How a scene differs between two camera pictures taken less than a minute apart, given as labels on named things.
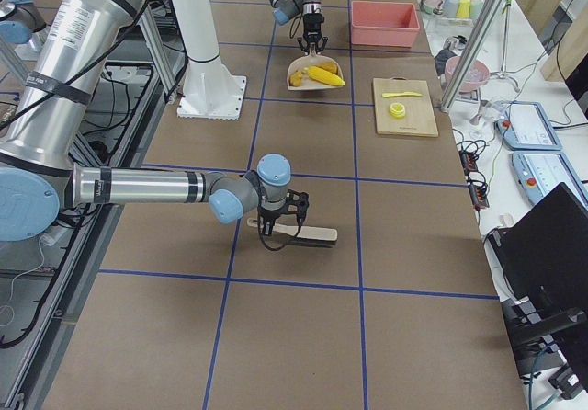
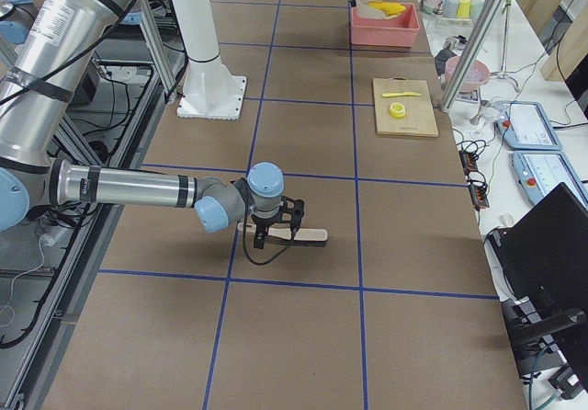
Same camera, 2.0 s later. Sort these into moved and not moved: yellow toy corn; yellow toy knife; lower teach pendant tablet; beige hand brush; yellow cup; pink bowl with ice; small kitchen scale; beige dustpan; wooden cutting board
Moved: yellow toy corn; beige dustpan; beige hand brush
Not moved: yellow toy knife; wooden cutting board; small kitchen scale; lower teach pendant tablet; yellow cup; pink bowl with ice
